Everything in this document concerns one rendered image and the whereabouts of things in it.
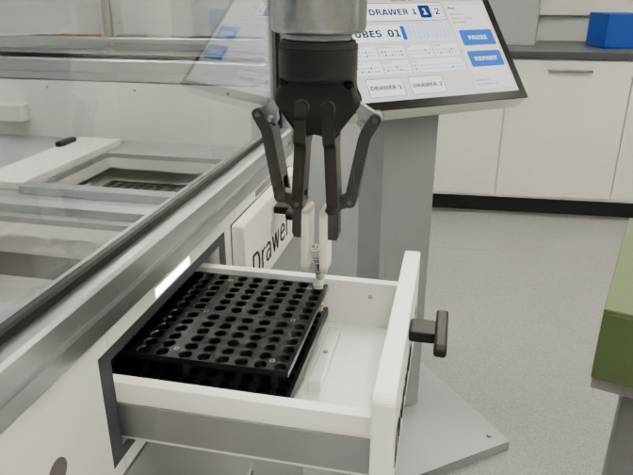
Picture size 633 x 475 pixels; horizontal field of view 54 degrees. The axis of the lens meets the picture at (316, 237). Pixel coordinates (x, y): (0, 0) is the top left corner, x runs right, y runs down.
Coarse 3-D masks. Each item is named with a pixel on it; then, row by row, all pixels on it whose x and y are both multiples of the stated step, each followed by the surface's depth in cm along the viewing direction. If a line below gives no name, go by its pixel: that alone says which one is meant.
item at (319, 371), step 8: (336, 328) 71; (328, 336) 69; (336, 336) 69; (328, 344) 68; (336, 344) 69; (320, 352) 66; (328, 352) 66; (320, 360) 65; (328, 360) 65; (320, 368) 64; (328, 368) 65; (312, 376) 62; (320, 376) 62; (312, 384) 62; (320, 384) 62
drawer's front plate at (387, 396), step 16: (416, 256) 70; (400, 272) 66; (416, 272) 66; (400, 288) 63; (416, 288) 70; (400, 304) 60; (416, 304) 74; (400, 320) 57; (400, 336) 54; (384, 352) 52; (400, 352) 52; (384, 368) 50; (400, 368) 50; (384, 384) 48; (400, 384) 52; (384, 400) 46; (400, 400) 54; (384, 416) 47; (384, 432) 47; (384, 448) 48; (384, 464) 48
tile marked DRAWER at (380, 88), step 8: (368, 80) 136; (376, 80) 137; (384, 80) 138; (392, 80) 138; (400, 80) 139; (368, 88) 135; (376, 88) 136; (384, 88) 137; (392, 88) 137; (400, 88) 138; (376, 96) 135; (384, 96) 136; (392, 96) 137
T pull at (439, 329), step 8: (440, 312) 61; (416, 320) 60; (424, 320) 60; (432, 320) 60; (440, 320) 60; (416, 328) 59; (424, 328) 59; (432, 328) 59; (440, 328) 59; (416, 336) 58; (424, 336) 58; (432, 336) 58; (440, 336) 57; (440, 344) 56; (440, 352) 56
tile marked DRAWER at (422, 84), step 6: (408, 78) 140; (414, 78) 141; (420, 78) 141; (426, 78) 142; (432, 78) 142; (438, 78) 143; (414, 84) 140; (420, 84) 141; (426, 84) 141; (432, 84) 142; (438, 84) 142; (444, 84) 143; (414, 90) 139; (420, 90) 140; (426, 90) 140; (432, 90) 141; (438, 90) 142; (444, 90) 142
